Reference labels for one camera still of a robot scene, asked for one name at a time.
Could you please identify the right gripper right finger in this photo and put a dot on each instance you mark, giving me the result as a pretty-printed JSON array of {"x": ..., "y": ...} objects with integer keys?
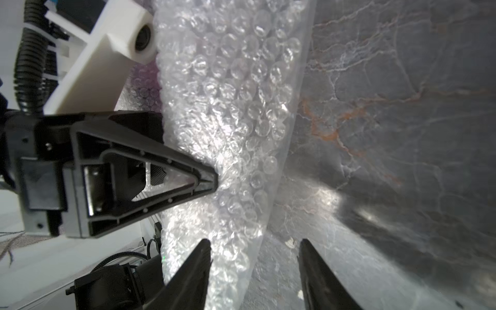
[{"x": 320, "y": 287}]

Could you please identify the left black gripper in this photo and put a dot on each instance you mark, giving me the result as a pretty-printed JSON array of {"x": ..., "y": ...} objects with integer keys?
[{"x": 94, "y": 174}]

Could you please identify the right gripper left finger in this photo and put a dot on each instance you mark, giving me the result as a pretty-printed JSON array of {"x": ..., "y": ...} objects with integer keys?
[{"x": 189, "y": 286}]

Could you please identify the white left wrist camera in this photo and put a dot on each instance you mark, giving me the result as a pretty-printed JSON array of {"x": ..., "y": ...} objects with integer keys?
[{"x": 122, "y": 37}]

